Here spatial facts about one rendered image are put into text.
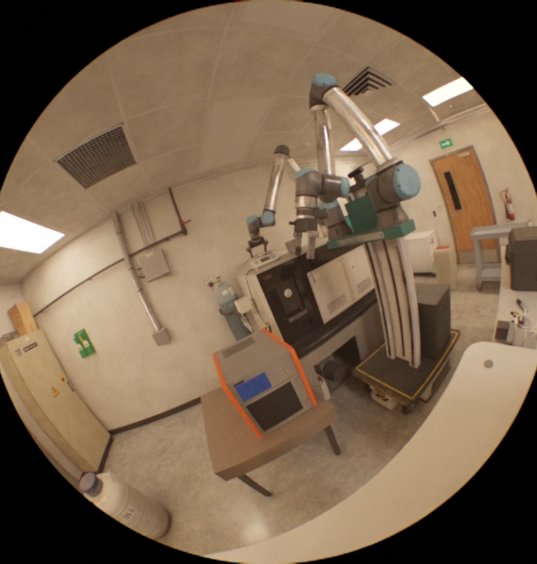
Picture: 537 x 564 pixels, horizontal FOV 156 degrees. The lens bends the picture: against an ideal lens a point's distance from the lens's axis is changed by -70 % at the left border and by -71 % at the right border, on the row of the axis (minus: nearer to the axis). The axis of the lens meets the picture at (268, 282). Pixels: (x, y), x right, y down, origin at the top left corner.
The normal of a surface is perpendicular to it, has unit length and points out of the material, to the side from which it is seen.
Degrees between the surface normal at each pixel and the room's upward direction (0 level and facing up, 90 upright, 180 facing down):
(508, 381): 0
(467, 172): 90
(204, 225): 90
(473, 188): 90
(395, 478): 0
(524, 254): 90
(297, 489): 0
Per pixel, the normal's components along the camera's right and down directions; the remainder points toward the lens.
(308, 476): -0.37, -0.91
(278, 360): 0.36, 0.02
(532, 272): -0.85, 0.41
